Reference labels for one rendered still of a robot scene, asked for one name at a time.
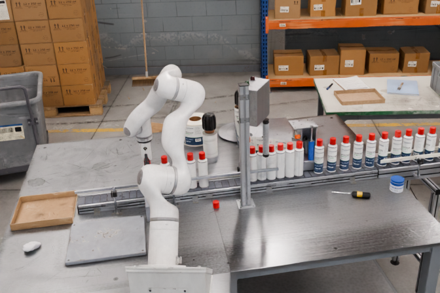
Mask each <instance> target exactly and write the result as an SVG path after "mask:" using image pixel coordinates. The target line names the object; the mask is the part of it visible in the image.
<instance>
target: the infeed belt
mask: <svg viewBox="0 0 440 293"><path fill-rule="evenodd" d="M326 170H327V168H326V167H325V168H323V173H322V174H321V175H317V174H315V173H314V170H307V171H303V176H301V177H296V176H294V177H293V178H290V179H289V178H286V177H284V178H283V179H277V178H276V179H275V180H273V181H269V180H265V181H258V180H257V181H256V182H250V185H252V184H262V183H269V182H280V181H290V180H296V179H306V178H312V177H322V176H329V175H339V174H345V173H356V172H362V171H372V170H378V169H377V168H376V167H375V165H374V167H373V168H370V169H369V168H366V167H365V163H363V164H361V169H360V170H355V169H352V165H349V168H348V171H341V170H339V166H336V171H335V172H334V173H328V172H327V171H326ZM208 182H209V186H208V187H207V188H201V187H199V182H198V183H197V188H195V189H193V190H191V189H189V191H188V192H197V191H203V190H213V189H220V188H230V187H236V186H240V178H235V179H224V180H218V181H208ZM137 198H144V195H143V194H142V193H141V191H140V190H137V191H136V190H130V192H129V191H123V192H117V197H116V201H120V200H126V199H137ZM110 201H114V199H113V197H111V193H108V195H107V193H106V194H101V195H100V194H96V195H90V196H79V198H78V203H77V205H88V204H93V203H104V202H110Z"/></svg>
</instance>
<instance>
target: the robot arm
mask: <svg viewBox="0 0 440 293"><path fill-rule="evenodd" d="M167 99H169V100H173V101H180V102H181V105H180V107H179V108H178V109H177V110H175V111H174V112H172V113H170V114H169V115H168V116H167V117H166V118H165V120H164V123H163V127H162V137H161V141H162V147H163V149H164V150H165V152H166V153H167V154H168V155H169V156H170V158H171V159H172V166H167V165H156V164H150V163H149V162H148V161H149V160H152V154H151V143H150V142H151V141H152V138H153V135H152V128H151V117H152V116H153V115H155V114H156V113H157V112H158V111H159V110H160V109H161V108H162V107H163V106H164V104H165V102H166V101H167ZM204 99H205V90H204V88H203V86H202V85H201V84H200V83H198V82H195V81H192V80H187V79H184V78H181V70H180V69H179V67H178V66H176V65H167V66H165V67H164V68H163V70H161V72H160V74H159V76H157V78H156V79H155V82H154V84H153V87H152V88H151V91H150V92H149V94H148V96H147V98H146V99H145V100H144V101H143V102H142V103H140V104H139V105H138V106H137V107H136V108H135V109H134V110H133V111H132V112H131V114H130V115H129V117H128V118H127V120H126V122H125V124H124V127H123V132H124V134H125V135H126V136H127V137H134V136H136V141H137V142H138V143H139V144H140V149H141V156H142V160H143V161H144V166H143V167H142V168H141V169H140V170H139V172H138V174H137V185H138V187H139V189H140V191H141V193H142V194H143V195H144V197H145V199H146V200H147V202H148V204H149V207H150V227H149V253H148V265H139V267H186V266H178V264H181V263H182V257H181V256H180V258H179V257H178V256H177V254H178V234H179V210H178V208H177V207H176V206H175V205H173V204H171V203H170V202H168V201H166V200H165V199H164V198H163V196H162V194H171V195H182V194H185V193H187V192H188V191H189V189H190V187H191V182H192V181H191V172H190V170H189V166H188V164H187V161H186V158H185V152H184V140H185V132H186V128H187V122H188V120H189V118H190V117H191V115H192V114H193V113H194V112H195V111H196V110H197V109H198V108H199V107H200V106H201V105H202V104H203V102H204Z"/></svg>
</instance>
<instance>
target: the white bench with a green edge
mask: <svg viewBox="0 0 440 293"><path fill-rule="evenodd" d="M358 78H359V79H360V80H362V81H363V82H364V83H366V85H368V86H369V87H370V88H375V89H376V90H377V91H378V92H379V93H380V94H381V95H382V96H383V97H384V98H385V99H386V100H385V103H376V104H364V105H341V104H340V103H339V101H338V100H337V98H336V97H335V96H334V90H343V89H342V88H341V87H340V86H339V85H338V84H337V83H336V82H335V81H333V79H340V78H314V85H315V87H316V90H317V93H318V111H317V116H321V115H323V110H324V111H325V114H326V115H328V114H337V115H338V116H339V117H340V118H341V119H342V120H343V121H344V122H345V121H347V120H384V119H420V118H440V95H438V94H437V93H436V92H435V91H434V90H432V89H431V88H430V81H431V76H411V77H358ZM387 79H396V80H416V81H417V83H418V92H419V95H400V94H387ZM331 83H333V85H332V87H330V89H328V90H326V88H327V87H328V86H329V85H330V84H331Z"/></svg>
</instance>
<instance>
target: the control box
mask: <svg viewBox="0 0 440 293"><path fill-rule="evenodd" d="M248 81H249V125H250V126H254V127H257V126H258V125H259V124H260V123H261V122H262V121H263V120H264V119H265V118H266V117H267V116H268V115H269V114H270V80H269V79H264V78H255V81H254V82H251V81H250V79H249V80H248Z"/></svg>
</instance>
